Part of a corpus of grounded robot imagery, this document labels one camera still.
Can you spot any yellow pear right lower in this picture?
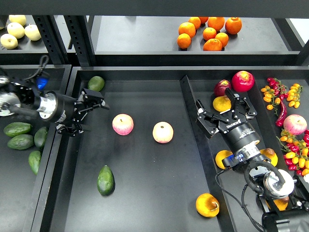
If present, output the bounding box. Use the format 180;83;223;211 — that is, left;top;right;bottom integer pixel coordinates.
260;148;278;167

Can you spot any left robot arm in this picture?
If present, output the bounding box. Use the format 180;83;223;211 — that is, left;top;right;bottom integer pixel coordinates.
0;55;110;137

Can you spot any black metal shelf frame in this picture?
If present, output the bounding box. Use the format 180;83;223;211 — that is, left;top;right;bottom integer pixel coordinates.
0;0;309;66

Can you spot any pale yellow pear right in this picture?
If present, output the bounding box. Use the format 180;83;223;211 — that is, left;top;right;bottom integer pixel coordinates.
25;24;42;41

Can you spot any dark red apple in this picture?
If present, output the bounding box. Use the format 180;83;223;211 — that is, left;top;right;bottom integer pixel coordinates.
214;79;232;97

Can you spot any yellow pear left lower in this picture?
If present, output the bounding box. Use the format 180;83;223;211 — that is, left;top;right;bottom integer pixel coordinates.
215;150;233;169

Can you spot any pale pink apple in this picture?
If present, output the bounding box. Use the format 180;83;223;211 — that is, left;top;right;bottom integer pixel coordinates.
153;121;174;144

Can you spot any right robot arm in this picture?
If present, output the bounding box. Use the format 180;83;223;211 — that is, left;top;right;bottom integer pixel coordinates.
196;88;309;232

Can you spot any yellow pear tray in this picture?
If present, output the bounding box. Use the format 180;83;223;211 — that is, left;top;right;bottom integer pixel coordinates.
196;193;220;218

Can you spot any red chili pepper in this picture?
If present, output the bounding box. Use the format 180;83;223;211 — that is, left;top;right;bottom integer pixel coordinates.
275;101;287;127

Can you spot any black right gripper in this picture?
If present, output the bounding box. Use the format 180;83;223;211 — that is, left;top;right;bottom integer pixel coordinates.
196;88;260;151

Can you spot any green avocado lower left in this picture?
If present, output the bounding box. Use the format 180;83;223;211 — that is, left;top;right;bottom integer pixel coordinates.
28;150;42;175

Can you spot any pink apple right tray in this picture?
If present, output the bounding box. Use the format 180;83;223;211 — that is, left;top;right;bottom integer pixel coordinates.
283;114;307;135

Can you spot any orange front left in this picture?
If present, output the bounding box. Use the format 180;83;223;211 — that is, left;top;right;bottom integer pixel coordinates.
177;33;191;49

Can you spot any black centre tray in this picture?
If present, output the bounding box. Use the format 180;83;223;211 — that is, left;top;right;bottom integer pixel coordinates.
30;66;309;232

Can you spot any orange upper left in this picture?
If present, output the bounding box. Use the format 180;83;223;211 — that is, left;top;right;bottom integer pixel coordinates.
178;22;196;38

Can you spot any orange back hidden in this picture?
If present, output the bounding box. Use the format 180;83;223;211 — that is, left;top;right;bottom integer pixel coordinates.
198;16;209;24

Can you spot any green avocado tray corner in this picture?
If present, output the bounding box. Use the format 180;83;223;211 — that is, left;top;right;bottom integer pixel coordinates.
87;76;105;92

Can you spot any bright red apple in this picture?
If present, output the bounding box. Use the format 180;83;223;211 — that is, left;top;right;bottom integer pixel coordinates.
231;71;255;92

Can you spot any dark green avocado middle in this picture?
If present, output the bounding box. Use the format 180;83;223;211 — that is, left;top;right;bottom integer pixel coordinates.
7;134;34;150

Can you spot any orange back centre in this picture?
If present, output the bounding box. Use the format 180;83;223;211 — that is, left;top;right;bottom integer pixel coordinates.
208;17;225;31

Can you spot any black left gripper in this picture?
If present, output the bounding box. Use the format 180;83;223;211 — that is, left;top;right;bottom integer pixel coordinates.
37;88;110;137

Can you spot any black tray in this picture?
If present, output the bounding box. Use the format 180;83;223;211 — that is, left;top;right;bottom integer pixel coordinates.
30;66;309;232
0;65;71;232

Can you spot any orange front centre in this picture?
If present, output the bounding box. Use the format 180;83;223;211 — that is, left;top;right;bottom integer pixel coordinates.
203;39;223;51

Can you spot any black left tray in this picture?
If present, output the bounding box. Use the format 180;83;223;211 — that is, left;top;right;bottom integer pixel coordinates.
0;65;71;232

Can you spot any dark green avocado upright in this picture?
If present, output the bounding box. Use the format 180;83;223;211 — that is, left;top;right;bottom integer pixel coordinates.
34;127;48;148

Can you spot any orange right of centre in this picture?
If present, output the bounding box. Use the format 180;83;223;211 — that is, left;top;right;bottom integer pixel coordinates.
215;32;229;48

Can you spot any pale yellow pear front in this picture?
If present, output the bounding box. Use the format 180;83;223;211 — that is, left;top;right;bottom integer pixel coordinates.
0;33;18;50

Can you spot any orange far right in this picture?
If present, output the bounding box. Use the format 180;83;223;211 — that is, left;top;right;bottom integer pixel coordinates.
225;17;242;35

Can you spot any yellow pear under arm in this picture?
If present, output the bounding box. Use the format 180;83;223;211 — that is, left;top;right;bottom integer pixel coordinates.
266;196;289;211

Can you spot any yellow pear upper right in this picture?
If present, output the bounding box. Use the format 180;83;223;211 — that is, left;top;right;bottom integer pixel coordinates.
212;96;231;112

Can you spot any upper cherry tomato bunch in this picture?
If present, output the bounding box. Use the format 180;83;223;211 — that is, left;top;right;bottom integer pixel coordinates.
260;77;303;116

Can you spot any black tray divider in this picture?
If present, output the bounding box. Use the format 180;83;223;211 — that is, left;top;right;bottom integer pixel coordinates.
180;75;236;232

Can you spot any lower cherry tomato bunch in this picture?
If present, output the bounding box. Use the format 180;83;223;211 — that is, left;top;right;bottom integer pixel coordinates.
277;129;309;176

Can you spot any green avocado tray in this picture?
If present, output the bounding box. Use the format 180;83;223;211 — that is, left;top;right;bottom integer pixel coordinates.
97;165;114;196

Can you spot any cherry tomato bunch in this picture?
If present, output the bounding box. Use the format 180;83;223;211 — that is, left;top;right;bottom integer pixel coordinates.
260;77;303;116
277;129;309;176

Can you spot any pink red apple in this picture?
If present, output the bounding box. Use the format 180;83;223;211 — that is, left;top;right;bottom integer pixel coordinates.
112;114;134;136

